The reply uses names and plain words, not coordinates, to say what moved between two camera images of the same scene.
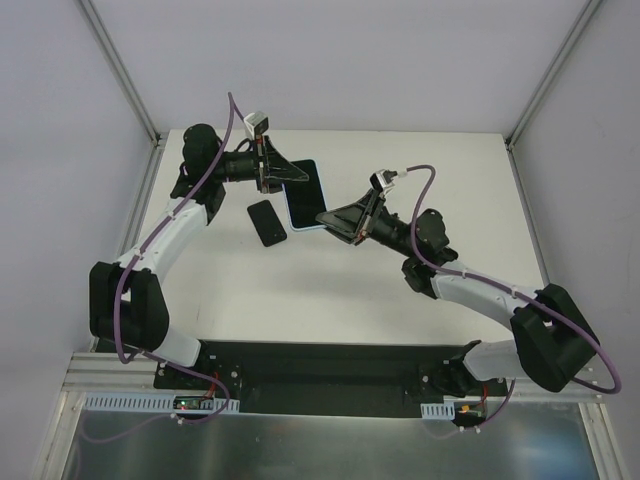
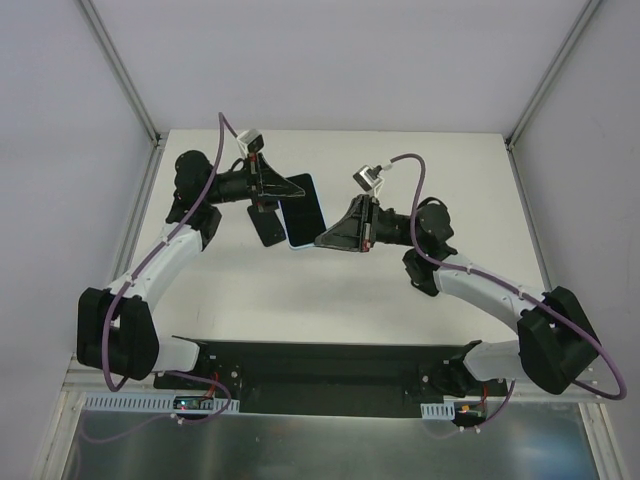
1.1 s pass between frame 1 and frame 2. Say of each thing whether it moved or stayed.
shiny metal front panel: stayed
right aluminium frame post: stayed
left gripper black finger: moved
